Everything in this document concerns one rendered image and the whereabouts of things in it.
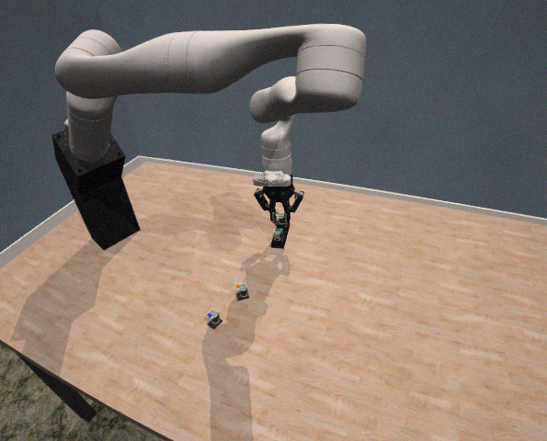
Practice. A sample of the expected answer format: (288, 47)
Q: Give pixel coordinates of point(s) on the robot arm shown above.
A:
(329, 77)

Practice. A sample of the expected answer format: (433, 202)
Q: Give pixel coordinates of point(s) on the black rack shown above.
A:
(278, 244)

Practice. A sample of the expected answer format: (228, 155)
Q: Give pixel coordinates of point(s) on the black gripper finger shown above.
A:
(259, 195)
(286, 204)

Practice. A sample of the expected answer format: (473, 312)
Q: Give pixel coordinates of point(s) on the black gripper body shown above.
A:
(289, 191)

